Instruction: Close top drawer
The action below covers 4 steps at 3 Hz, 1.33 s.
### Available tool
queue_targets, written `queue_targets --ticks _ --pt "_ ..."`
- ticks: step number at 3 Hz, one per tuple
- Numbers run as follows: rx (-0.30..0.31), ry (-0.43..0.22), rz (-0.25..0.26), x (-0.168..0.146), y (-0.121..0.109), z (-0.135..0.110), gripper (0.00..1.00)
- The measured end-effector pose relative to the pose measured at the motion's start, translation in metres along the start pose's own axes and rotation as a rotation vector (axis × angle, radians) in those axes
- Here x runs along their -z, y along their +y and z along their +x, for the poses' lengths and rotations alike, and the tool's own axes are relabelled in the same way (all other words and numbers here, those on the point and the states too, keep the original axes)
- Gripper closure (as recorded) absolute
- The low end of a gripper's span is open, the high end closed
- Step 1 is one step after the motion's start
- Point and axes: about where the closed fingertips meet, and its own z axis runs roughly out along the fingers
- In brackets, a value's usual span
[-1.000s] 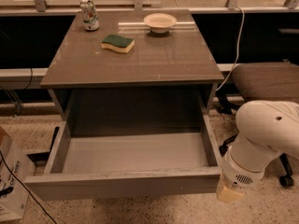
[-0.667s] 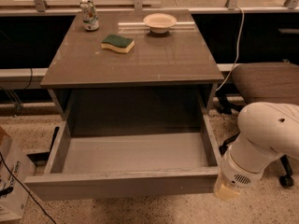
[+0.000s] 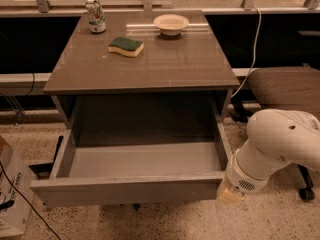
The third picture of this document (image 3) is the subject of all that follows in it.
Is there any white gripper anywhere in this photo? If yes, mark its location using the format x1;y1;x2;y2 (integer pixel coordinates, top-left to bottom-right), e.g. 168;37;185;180
217;155;267;205

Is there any grey top drawer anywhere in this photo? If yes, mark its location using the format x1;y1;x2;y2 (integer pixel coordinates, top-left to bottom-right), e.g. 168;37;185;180
30;123;231;208

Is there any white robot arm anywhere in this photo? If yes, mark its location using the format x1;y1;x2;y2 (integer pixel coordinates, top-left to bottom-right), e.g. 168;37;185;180
217;109;320;204

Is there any grey office chair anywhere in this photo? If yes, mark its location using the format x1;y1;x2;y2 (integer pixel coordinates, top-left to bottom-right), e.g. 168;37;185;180
248;67;320;200

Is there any grey cabinet desk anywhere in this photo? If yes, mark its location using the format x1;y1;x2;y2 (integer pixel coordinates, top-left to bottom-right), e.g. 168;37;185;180
43;9;241;130

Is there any green yellow sponge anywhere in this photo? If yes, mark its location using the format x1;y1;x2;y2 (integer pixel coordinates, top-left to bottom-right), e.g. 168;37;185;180
108;37;144;58

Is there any white bowl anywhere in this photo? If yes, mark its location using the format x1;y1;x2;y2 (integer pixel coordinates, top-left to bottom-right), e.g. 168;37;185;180
153;14;189;36

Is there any white cardboard box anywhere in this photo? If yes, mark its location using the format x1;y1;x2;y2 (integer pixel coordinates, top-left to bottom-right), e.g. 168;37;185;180
0;137;36;237

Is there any white cable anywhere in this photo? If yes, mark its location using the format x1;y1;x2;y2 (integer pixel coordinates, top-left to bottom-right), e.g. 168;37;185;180
230;6;263;99

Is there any black cable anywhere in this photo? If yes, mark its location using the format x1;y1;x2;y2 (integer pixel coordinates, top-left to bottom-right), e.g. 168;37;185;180
0;163;61;240

